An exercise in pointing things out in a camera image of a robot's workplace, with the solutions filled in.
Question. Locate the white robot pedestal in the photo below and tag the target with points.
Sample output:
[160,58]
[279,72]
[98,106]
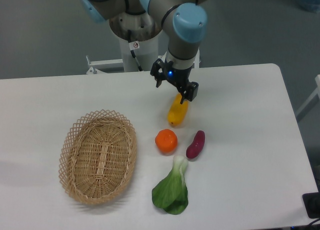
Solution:
[138,53]

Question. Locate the oval wicker basket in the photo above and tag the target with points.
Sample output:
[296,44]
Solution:
[98,157]

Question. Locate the green bok choy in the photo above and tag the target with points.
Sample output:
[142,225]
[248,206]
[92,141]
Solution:
[171,193]

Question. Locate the orange tangerine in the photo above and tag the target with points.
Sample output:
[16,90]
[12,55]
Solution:
[166,141]

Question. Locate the black device at table edge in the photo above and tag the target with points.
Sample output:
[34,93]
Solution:
[312,204]

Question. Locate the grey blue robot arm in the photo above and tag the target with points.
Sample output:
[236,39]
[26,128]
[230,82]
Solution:
[184,22]

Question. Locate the yellow mango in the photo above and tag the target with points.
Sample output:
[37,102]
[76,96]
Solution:
[177,111]

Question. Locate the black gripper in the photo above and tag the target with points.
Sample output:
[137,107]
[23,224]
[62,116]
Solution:
[164,71]

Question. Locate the white frame at right edge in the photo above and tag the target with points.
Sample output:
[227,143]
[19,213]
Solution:
[310,102]

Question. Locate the blue object top right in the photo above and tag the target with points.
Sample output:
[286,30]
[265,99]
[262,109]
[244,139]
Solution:
[308,0]

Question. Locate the purple sweet potato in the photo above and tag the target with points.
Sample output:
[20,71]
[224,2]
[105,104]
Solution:
[197,145]

